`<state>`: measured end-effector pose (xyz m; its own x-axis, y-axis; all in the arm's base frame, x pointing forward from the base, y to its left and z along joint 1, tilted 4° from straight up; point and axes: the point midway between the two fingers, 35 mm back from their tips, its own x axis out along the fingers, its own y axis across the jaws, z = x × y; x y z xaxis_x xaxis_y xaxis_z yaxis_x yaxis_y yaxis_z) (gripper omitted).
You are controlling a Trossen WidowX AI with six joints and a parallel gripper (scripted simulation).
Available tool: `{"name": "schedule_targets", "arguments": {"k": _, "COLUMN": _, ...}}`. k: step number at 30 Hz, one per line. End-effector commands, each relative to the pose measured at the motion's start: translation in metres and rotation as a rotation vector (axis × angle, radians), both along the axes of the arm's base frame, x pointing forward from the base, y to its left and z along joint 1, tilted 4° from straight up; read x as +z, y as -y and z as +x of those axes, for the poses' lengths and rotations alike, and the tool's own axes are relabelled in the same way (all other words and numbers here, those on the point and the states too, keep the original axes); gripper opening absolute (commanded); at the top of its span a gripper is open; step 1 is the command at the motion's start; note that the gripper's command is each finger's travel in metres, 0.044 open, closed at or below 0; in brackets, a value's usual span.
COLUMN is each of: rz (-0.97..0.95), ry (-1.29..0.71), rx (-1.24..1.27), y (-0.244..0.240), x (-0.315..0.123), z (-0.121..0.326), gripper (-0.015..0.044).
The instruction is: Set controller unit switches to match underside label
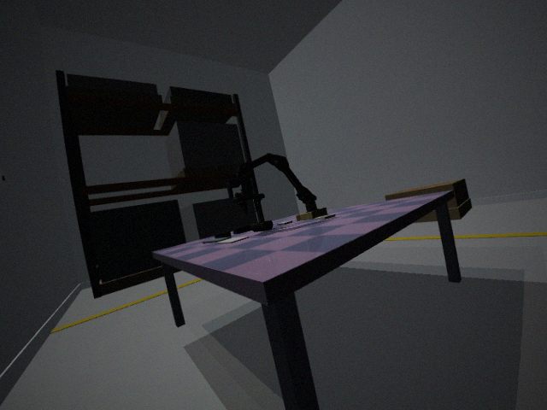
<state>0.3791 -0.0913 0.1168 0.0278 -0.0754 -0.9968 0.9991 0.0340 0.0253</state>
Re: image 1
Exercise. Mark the dark grey controller unit with green rocker switches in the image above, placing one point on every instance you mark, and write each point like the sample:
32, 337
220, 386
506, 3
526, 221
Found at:
262, 226

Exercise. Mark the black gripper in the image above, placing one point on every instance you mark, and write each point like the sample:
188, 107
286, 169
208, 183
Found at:
248, 192

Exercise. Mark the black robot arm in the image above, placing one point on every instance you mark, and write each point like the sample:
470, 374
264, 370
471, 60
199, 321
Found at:
282, 164

